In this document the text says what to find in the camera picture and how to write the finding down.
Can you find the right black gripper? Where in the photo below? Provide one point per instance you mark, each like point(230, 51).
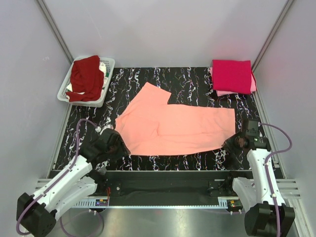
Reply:
point(229, 145)

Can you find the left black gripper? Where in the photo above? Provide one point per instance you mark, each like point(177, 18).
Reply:
point(122, 151)

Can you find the salmon pink t shirt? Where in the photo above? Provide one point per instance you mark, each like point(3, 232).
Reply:
point(150, 126)

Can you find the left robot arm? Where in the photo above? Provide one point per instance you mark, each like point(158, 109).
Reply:
point(38, 213)

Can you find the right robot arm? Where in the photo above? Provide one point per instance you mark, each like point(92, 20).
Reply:
point(266, 213)

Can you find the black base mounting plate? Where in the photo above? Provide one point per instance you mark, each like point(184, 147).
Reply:
point(167, 188)

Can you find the white plastic basket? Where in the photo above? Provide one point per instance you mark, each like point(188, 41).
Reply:
point(87, 81)

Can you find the folded light pink t shirt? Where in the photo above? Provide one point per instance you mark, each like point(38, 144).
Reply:
point(253, 88)

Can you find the folded magenta t shirt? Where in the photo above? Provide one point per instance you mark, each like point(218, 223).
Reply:
point(230, 76)

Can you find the dark red t shirt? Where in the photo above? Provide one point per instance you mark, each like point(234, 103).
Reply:
point(85, 79)

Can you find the black marbled table mat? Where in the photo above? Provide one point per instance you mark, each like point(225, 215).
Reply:
point(187, 85)

